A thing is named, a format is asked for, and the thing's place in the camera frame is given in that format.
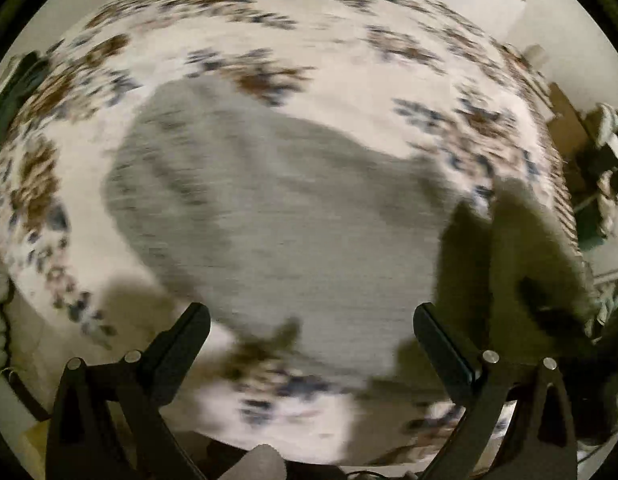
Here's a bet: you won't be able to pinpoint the brown cardboard box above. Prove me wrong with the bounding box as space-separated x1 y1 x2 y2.
542 82 597 196

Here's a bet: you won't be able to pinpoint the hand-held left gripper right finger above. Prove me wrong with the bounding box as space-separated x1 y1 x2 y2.
412 302 579 480

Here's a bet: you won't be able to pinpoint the grey pants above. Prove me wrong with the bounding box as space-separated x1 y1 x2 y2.
103 78 470 392

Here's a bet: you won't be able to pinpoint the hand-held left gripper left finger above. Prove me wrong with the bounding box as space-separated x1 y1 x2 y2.
45 302 212 480

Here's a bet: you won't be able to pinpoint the floral printed blanket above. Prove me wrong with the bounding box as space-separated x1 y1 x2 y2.
0 0 597 467

